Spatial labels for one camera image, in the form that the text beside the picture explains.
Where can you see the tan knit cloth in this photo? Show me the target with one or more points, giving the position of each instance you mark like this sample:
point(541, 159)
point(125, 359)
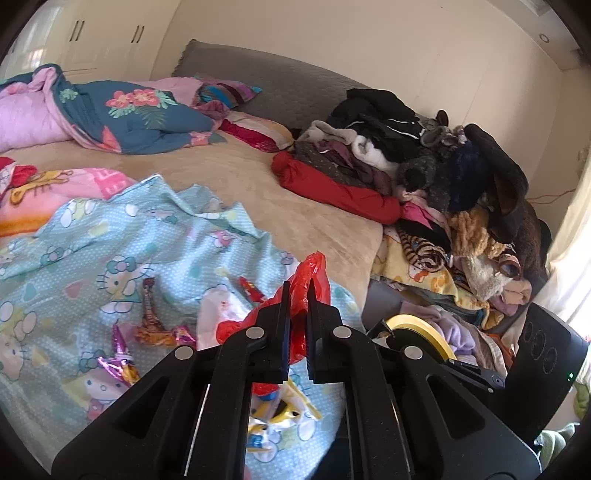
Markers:
point(471, 230)

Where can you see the white wardrobe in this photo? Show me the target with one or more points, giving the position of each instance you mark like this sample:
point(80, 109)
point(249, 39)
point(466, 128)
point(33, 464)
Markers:
point(106, 41)

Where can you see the grey dotted garment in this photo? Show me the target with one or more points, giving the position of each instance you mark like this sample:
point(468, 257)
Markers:
point(323, 161)

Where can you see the round ceiling light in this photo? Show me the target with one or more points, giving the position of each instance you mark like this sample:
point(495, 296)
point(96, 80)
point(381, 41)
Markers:
point(545, 38)

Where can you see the pink cartoon blanket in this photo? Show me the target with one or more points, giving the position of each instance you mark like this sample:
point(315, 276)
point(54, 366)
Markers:
point(69, 189)

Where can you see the navy fuzzy cloth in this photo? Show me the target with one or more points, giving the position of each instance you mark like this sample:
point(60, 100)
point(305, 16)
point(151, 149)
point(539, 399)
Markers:
point(466, 175)

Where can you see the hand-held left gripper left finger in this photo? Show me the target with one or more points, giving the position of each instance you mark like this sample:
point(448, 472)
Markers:
point(286, 341)

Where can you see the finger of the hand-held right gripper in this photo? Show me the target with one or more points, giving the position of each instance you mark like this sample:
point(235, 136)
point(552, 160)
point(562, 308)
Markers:
point(475, 376)

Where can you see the light purple cloth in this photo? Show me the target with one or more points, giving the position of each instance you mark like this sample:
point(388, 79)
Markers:
point(452, 332)

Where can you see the yellow snack packet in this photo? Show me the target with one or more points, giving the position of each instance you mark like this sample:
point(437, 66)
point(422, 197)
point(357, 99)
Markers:
point(281, 415)

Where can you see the green cloth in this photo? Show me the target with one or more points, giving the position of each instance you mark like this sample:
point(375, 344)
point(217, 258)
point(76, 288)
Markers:
point(554, 443)

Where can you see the grey fleece garment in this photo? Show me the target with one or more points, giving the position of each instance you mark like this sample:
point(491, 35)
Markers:
point(425, 170)

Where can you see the white curtain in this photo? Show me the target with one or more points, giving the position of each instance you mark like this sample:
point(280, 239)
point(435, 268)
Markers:
point(572, 240)

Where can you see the blue floral quilt pink lining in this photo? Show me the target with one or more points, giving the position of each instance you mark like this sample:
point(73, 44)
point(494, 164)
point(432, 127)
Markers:
point(138, 120)

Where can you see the tiger striped cloth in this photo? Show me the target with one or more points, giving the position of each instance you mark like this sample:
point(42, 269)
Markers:
point(425, 254)

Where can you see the purple foil wrapper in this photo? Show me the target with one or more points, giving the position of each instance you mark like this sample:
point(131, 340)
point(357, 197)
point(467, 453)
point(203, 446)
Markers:
point(121, 357)

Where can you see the white fleece garment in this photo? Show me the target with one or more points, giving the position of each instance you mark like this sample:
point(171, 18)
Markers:
point(369, 150)

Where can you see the red printed cloth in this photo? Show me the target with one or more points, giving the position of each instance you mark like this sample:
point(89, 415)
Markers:
point(18, 171)

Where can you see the brown snack wrapper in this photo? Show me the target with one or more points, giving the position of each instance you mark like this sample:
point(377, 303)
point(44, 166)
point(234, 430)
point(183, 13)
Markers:
point(147, 314)

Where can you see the pink and red pillow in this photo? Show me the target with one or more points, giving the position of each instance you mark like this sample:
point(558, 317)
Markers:
point(258, 129)

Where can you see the red snack packet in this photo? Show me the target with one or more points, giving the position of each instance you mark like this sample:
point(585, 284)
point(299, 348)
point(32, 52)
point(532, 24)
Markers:
point(251, 290)

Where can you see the striped colourful pillow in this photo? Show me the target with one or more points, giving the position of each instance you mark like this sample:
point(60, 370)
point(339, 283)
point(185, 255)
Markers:
point(231, 92)

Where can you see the grey padded headboard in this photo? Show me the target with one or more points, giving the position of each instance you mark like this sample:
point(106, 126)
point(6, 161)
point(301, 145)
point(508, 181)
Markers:
point(277, 78)

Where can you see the red plastic bag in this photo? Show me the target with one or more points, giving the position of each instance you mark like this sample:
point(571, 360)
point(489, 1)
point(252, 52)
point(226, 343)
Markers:
point(300, 286)

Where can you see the pink garment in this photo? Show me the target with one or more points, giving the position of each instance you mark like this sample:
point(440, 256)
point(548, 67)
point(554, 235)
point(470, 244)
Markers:
point(415, 214)

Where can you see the black jacket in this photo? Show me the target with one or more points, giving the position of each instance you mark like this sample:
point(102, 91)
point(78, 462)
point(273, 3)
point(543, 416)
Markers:
point(374, 115)

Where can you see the grey plush slippers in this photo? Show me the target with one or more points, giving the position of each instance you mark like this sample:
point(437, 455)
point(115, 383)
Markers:
point(434, 134)

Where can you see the yellow cartoon blanket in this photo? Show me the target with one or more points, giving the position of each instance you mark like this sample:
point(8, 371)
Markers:
point(429, 281)

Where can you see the yellow tape roll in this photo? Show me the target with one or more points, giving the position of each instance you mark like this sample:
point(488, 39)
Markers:
point(415, 323)

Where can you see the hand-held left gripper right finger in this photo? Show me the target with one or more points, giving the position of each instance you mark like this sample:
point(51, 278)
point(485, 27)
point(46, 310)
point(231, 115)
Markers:
point(311, 341)

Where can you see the light blue cartoon cat sheet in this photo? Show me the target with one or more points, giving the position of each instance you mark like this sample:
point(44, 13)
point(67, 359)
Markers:
point(161, 249)

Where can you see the beige bed cover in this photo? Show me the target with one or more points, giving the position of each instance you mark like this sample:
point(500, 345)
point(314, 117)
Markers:
point(300, 207)

